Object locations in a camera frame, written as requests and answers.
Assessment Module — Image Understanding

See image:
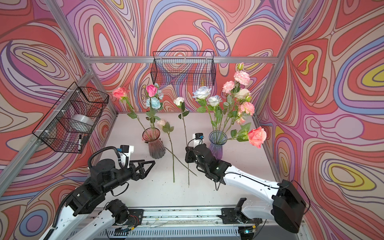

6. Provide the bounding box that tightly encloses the cream white rose stem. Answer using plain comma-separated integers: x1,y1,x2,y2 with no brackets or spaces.
193,86,217,131

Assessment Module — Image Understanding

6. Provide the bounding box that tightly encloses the pink carnation stem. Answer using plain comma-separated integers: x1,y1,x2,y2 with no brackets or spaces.
222,63,252,114

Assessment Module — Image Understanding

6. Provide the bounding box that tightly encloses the black wire basket left wall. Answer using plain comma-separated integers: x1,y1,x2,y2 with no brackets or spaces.
32,83,109,154

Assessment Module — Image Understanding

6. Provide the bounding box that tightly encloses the purple glass vase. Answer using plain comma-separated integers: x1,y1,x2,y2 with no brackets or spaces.
209,131,228,160

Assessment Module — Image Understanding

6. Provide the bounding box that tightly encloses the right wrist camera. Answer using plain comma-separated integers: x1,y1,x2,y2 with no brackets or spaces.
193,133,204,148

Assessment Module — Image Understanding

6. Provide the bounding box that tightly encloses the black wire basket back wall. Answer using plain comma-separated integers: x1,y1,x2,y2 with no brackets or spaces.
151,50,216,87

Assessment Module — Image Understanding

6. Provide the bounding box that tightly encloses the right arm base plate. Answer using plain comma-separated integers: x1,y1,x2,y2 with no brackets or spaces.
219,208,255,224

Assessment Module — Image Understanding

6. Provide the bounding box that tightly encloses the blue white rose stem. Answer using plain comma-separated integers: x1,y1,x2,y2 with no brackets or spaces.
207,95,223,131

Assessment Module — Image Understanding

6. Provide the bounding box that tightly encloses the pink grey glass vase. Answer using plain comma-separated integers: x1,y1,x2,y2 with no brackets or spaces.
142,128,166,159

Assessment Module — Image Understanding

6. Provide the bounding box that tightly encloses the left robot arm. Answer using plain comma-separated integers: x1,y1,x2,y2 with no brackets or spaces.
41,159,156,240

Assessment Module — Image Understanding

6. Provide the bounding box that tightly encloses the black marker pen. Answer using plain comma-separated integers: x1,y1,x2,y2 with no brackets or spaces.
78,135,82,153

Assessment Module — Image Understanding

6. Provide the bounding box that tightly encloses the red pink rose stem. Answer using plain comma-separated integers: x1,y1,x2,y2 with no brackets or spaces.
113,87,146,130

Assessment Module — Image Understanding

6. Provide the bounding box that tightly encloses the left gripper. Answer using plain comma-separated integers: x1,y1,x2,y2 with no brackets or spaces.
99,159,155,196

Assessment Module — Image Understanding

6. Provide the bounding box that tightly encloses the black wire basket wall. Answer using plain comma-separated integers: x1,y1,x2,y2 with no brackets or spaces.
151,50,216,87
32,83,109,154

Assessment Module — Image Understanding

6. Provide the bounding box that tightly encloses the pale pink rose stem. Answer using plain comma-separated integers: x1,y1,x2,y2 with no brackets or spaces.
157,118,176,183

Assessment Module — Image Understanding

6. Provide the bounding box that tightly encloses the light blue carnation stem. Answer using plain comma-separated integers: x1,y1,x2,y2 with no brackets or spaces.
145,90,164,130

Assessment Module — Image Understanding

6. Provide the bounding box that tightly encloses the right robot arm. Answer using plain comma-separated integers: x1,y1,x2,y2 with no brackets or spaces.
185,144,307,234

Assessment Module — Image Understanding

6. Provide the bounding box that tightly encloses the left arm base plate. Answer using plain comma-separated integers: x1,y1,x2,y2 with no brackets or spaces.
109,209,144,227

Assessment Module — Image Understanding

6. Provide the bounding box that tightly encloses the silver tape roll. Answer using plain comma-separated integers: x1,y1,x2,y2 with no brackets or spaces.
72,114,94,126

